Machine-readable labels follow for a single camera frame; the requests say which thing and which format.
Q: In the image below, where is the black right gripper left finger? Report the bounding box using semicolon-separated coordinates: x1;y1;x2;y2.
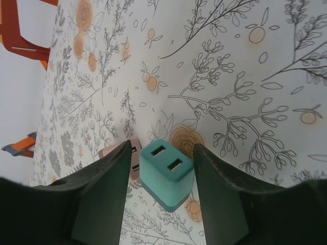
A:
0;139;132;245

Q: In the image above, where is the pink-brown USB plug adapter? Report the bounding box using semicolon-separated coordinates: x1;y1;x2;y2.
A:
98;139;143;182

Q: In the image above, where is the teal USB plug adapter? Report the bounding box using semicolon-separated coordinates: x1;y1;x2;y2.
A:
139;139;194;212

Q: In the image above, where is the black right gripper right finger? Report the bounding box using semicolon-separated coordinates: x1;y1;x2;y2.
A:
193;143;327;245

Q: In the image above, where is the orange and grey clamp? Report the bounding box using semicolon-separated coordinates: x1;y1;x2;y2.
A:
1;132;38;159

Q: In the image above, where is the orange-brown frame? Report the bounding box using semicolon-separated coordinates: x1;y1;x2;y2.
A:
0;0;59;71

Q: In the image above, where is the floral print tablecloth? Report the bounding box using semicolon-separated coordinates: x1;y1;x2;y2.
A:
29;0;327;245

